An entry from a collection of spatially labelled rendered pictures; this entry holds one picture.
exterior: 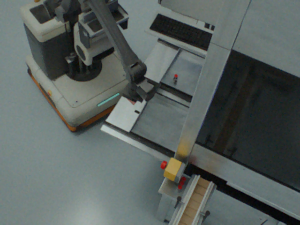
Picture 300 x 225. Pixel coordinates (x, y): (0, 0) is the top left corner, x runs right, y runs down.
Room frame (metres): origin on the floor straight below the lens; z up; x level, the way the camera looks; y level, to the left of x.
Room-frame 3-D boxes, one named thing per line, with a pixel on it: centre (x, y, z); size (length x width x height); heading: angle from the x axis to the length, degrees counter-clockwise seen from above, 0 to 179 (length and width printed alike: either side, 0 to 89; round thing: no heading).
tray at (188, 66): (1.31, -0.23, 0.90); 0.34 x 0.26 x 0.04; 71
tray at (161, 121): (0.99, -0.12, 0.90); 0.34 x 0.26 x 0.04; 72
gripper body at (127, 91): (0.98, 0.08, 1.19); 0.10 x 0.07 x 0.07; 70
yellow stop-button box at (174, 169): (0.71, -0.15, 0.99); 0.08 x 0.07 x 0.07; 71
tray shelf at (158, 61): (1.17, -0.11, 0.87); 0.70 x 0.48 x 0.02; 161
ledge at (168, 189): (0.68, -0.18, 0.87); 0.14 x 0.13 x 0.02; 71
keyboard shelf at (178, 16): (1.75, -0.15, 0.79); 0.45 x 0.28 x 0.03; 74
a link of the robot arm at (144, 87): (0.95, 0.05, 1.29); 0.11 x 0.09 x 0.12; 47
